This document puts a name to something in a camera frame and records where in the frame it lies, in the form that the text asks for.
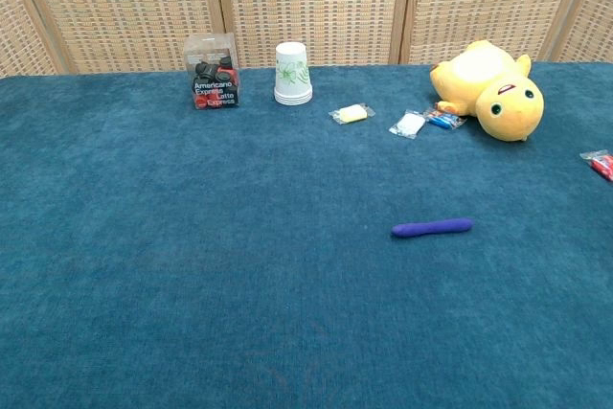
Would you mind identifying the purple pen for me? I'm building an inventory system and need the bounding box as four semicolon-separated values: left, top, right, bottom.
390;216;475;240

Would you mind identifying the white blue candy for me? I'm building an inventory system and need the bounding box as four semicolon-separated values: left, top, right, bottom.
388;108;427;141

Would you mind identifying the colourful candy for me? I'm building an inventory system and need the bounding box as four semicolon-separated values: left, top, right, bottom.
423;102;467;133

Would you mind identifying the red candy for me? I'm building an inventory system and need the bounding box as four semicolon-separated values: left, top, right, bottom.
579;148;613;183

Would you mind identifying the white wrapped candy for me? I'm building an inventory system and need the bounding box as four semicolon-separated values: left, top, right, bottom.
328;102;376;125

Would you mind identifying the white paper cup stack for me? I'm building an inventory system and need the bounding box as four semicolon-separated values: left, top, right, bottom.
273;41;314;106

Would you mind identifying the blue table cloth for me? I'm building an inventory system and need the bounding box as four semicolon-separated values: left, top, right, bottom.
0;61;613;409

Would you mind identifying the clear coffee capsule box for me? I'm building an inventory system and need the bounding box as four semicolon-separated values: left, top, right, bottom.
183;33;241;112

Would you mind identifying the woven bamboo folding screen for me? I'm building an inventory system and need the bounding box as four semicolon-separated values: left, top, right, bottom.
0;0;613;79

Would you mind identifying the yellow plush duck toy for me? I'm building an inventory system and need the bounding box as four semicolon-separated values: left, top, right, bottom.
429;38;545;143

